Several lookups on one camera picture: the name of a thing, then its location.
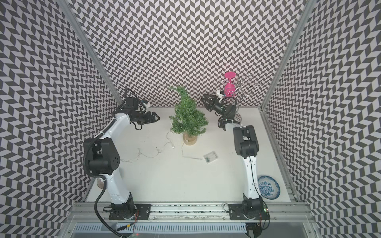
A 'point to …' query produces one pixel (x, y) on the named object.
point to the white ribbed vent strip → (165, 228)
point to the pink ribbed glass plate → (100, 183)
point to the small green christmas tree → (188, 120)
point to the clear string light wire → (168, 142)
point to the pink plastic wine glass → (229, 89)
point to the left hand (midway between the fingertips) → (154, 119)
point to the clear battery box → (210, 157)
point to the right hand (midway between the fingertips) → (202, 97)
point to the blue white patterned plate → (269, 187)
